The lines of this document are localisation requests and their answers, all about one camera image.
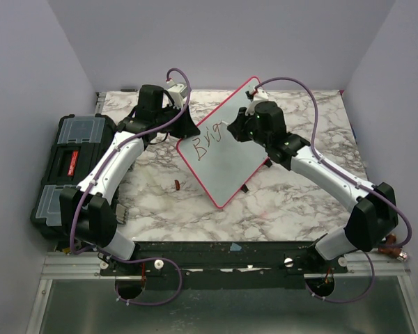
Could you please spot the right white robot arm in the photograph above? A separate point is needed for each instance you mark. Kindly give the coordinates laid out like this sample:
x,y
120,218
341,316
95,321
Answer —
x,y
372,216

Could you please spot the black plastic toolbox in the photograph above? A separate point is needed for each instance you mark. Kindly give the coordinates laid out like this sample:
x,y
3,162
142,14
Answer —
x,y
79,144

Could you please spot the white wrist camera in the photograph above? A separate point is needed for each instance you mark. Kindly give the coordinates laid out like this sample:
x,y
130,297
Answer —
x,y
257,97
178,92

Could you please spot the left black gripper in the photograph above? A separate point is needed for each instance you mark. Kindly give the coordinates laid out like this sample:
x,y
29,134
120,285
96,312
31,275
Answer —
x,y
188,128

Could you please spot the black whiteboard stand clip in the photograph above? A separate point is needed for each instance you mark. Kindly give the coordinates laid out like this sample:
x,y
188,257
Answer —
x,y
244,188

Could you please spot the pink framed whiteboard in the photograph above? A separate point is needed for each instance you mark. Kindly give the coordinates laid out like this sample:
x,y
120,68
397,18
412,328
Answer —
x,y
220,164

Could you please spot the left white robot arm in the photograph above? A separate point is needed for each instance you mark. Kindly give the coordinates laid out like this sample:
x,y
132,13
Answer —
x,y
86,211

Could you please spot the black mounting rail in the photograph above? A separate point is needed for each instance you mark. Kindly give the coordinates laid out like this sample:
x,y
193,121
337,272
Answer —
x,y
166,265

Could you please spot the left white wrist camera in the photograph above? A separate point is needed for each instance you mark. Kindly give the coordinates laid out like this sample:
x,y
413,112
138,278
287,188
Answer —
x,y
178,92

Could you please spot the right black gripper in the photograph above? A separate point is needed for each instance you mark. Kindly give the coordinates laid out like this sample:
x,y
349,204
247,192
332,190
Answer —
x,y
236,128

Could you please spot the brown cable connector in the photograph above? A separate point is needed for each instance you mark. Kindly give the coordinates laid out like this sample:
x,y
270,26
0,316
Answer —
x,y
389,250

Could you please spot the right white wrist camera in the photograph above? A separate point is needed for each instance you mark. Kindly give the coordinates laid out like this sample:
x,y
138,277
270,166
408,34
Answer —
x,y
257,97

